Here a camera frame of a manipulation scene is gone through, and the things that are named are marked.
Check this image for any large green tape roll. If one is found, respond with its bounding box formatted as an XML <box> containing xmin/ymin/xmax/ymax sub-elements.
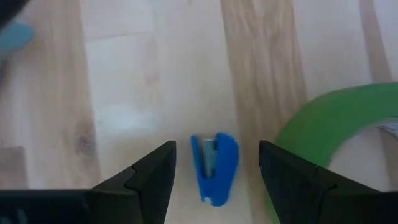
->
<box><xmin>262</xmin><ymin>82</ymin><xmax>398</xmax><ymax>224</ymax></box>

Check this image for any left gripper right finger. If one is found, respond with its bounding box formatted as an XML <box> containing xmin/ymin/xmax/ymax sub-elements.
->
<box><xmin>259</xmin><ymin>140</ymin><xmax>382</xmax><ymax>224</ymax></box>

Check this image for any blue mini stapler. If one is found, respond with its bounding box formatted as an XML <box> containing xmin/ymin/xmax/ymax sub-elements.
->
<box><xmin>190</xmin><ymin>132</ymin><xmax>240</xmax><ymax>207</ymax></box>

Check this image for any blue-grey staple remover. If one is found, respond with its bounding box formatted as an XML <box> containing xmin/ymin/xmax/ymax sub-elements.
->
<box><xmin>0</xmin><ymin>21</ymin><xmax>35</xmax><ymax>59</ymax></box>

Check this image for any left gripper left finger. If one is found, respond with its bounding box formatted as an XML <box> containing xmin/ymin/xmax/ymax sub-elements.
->
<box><xmin>88</xmin><ymin>140</ymin><xmax>177</xmax><ymax>224</ymax></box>

